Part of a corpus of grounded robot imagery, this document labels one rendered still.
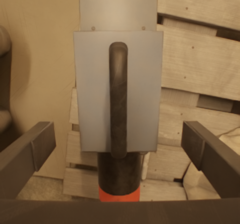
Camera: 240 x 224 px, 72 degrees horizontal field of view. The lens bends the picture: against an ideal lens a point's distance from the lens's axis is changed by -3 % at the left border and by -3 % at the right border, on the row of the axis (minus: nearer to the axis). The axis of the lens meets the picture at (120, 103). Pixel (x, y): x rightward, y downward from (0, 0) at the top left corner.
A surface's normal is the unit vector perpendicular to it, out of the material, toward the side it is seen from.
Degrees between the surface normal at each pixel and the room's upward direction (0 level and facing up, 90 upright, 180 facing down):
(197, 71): 0
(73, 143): 0
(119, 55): 30
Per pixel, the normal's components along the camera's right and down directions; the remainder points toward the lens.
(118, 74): 0.00, 0.25
